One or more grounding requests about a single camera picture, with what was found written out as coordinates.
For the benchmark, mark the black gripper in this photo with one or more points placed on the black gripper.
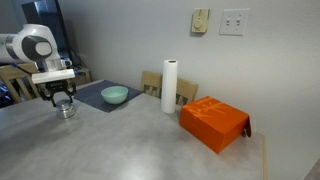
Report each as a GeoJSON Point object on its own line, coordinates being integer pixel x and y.
{"type": "Point", "coordinates": [54, 87]}

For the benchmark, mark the orange cardboard box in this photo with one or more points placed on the orange cardboard box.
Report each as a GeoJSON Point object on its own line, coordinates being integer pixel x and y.
{"type": "Point", "coordinates": [214, 123]}

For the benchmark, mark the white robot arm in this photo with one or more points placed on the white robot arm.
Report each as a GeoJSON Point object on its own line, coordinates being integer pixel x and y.
{"type": "Point", "coordinates": [36, 44]}

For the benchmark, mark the wooden chair at left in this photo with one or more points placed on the wooden chair at left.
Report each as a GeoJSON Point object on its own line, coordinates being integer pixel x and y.
{"type": "Point", "coordinates": [18, 81]}

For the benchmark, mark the white paper towel roll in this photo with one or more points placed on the white paper towel roll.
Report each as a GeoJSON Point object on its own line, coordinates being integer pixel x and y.
{"type": "Point", "coordinates": [169, 85]}

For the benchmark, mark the teal ceramic bowl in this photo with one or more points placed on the teal ceramic bowl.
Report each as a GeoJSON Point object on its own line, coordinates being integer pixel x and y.
{"type": "Point", "coordinates": [115, 94]}

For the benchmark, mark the silver round lid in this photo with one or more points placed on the silver round lid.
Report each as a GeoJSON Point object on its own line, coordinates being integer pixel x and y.
{"type": "Point", "coordinates": [64, 103]}

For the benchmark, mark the white double light switch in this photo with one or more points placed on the white double light switch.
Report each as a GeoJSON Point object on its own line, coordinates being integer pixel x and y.
{"type": "Point", "coordinates": [234, 21]}

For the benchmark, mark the beige wall thermostat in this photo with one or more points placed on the beige wall thermostat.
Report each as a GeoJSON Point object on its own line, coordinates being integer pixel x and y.
{"type": "Point", "coordinates": [200, 20]}

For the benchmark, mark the dark blue cloth mat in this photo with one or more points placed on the dark blue cloth mat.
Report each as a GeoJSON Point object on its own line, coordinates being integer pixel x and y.
{"type": "Point", "coordinates": [91, 95]}

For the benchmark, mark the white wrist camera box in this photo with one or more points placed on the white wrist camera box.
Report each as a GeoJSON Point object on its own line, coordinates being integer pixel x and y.
{"type": "Point", "coordinates": [52, 76]}

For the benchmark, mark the wooden chair behind table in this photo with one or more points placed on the wooden chair behind table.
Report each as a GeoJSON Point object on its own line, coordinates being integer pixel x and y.
{"type": "Point", "coordinates": [151, 84]}

